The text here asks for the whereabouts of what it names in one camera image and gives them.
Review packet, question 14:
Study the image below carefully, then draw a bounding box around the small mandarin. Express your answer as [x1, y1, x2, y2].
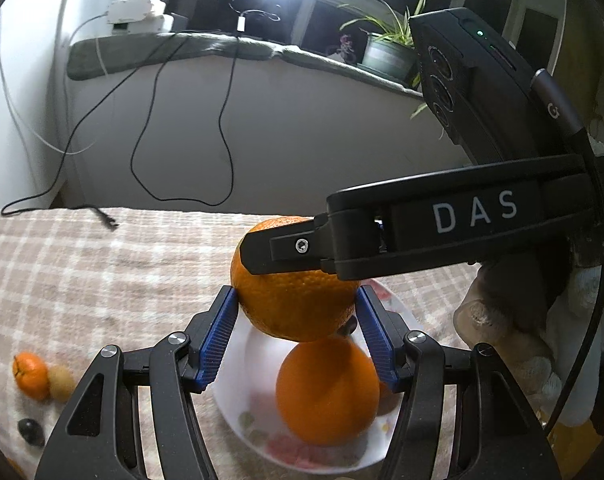
[377, 380, 403, 417]

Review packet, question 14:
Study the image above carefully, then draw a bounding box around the black hanging cable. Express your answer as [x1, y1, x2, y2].
[129, 34, 236, 207]

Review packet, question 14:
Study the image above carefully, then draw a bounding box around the large oval orange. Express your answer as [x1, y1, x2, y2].
[276, 336, 379, 446]

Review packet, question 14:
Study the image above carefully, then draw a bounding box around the small brown longan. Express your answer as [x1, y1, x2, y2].
[48, 365, 76, 403]

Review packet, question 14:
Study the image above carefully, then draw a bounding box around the ring light cable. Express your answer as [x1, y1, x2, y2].
[216, 0, 283, 206]

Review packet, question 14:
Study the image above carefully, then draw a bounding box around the white power strip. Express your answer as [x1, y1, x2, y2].
[106, 0, 174, 34]

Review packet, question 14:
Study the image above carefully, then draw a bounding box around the gloved right hand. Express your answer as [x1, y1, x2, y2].
[453, 259, 602, 417]

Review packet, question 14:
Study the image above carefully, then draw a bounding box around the black cable on table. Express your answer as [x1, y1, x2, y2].
[0, 34, 193, 232]

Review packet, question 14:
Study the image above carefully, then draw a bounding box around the floral white plate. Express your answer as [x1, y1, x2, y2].
[211, 278, 423, 476]

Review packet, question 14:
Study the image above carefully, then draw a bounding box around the dark plum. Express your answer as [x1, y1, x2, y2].
[335, 315, 358, 337]
[17, 418, 46, 448]

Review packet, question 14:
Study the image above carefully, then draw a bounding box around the potted spider plant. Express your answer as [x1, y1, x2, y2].
[340, 0, 428, 91]

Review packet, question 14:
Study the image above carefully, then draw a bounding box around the white cable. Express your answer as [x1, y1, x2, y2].
[0, 8, 111, 156]

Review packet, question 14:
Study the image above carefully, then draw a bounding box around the mandarin with stem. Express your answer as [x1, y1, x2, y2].
[12, 352, 49, 401]

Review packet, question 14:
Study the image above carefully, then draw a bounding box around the large round orange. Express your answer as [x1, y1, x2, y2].
[229, 216, 362, 344]

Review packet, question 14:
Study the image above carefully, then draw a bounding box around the grey sill cloth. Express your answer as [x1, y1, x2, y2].
[66, 32, 423, 100]

